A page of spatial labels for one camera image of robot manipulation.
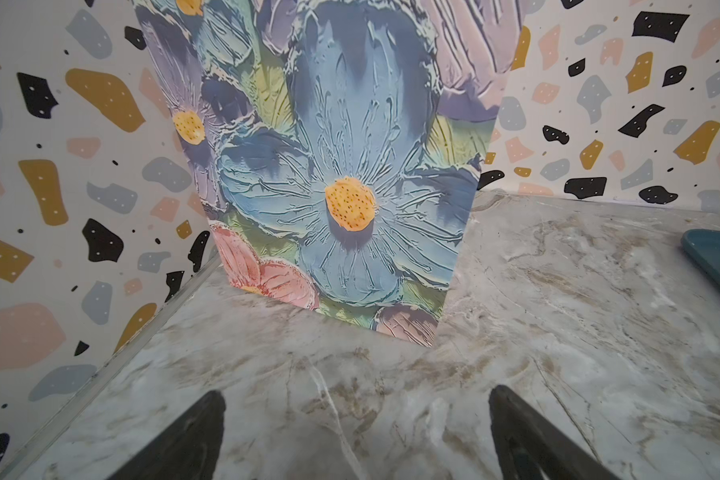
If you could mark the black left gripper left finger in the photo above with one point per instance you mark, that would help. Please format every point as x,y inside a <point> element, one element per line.
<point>188,448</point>

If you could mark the floral paper gift bag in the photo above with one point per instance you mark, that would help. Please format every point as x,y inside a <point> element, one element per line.
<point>336,146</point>

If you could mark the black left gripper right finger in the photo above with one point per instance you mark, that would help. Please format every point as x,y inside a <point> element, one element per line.
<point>528,446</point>

